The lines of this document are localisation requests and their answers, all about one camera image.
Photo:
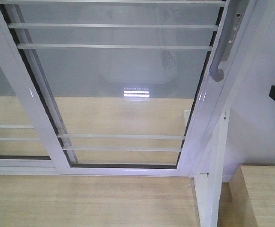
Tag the white sliding glass door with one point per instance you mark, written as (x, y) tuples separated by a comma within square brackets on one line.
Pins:
[(110, 85)]

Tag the white door frame post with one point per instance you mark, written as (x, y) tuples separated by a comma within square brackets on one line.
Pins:
[(244, 93)]

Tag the white wooden support brace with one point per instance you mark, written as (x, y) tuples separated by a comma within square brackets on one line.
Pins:
[(208, 177)]

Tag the grey curved door handle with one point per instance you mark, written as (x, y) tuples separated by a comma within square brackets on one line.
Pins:
[(226, 25)]

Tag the light wooden box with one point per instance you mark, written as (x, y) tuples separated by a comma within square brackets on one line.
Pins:
[(248, 199)]

